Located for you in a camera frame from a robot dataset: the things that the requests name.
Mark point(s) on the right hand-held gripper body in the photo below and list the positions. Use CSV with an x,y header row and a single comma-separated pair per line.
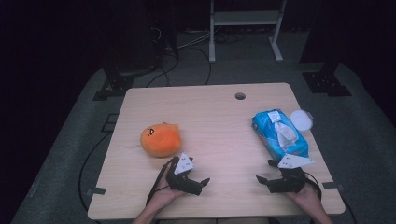
x,y
289,183

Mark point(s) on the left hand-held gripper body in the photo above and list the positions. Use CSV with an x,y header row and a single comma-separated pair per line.
x,y
183,182

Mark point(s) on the orange plush toy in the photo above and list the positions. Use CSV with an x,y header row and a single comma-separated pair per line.
x,y
160,141

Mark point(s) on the blue wet wipes pack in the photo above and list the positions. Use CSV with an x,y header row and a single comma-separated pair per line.
x,y
267,133

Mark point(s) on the white wet wipe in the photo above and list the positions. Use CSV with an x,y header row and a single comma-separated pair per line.
x,y
285,134

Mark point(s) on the person's right hand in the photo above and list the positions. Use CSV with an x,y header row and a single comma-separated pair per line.
x,y
306,199

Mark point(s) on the person's left hand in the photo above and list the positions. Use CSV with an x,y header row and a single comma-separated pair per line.
x,y
163,194

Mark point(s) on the black tape strip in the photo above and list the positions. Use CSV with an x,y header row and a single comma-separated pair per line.
x,y
96,191
333,186

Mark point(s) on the black stand base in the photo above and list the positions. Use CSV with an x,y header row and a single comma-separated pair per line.
x,y
115,84
327,83

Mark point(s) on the white metal stand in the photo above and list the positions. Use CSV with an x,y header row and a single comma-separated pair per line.
x,y
246,17

